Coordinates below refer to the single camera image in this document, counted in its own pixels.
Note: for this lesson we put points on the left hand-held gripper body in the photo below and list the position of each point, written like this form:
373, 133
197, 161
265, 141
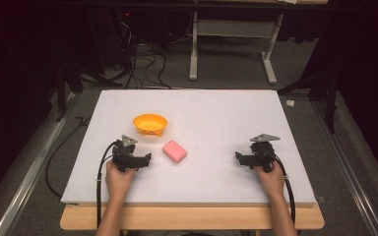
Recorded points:
124, 157

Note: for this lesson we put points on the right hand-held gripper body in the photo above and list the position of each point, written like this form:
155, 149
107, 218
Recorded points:
262, 154

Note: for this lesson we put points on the orange plastic bowl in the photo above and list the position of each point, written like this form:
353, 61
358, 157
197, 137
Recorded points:
150, 124

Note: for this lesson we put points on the person's left hand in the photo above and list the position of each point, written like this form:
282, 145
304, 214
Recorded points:
118, 182

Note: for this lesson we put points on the person's right hand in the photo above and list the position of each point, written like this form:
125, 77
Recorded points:
270, 182

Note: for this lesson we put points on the white foam mat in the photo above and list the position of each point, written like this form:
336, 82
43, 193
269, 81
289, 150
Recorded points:
216, 121

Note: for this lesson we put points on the crumpled white paper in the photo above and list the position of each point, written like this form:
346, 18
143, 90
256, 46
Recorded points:
290, 103

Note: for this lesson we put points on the wooden table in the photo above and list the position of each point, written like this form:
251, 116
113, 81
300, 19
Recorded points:
190, 218

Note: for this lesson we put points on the black tripod stand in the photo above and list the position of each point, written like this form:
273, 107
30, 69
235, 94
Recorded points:
64, 88
328, 95

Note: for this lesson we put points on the black computer tower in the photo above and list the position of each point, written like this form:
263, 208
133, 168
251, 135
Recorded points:
114, 36

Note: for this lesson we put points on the white metal stand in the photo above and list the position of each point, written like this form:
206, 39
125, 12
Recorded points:
236, 29

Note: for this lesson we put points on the aluminium floor rail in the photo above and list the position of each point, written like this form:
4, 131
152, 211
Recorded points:
32, 177
351, 177

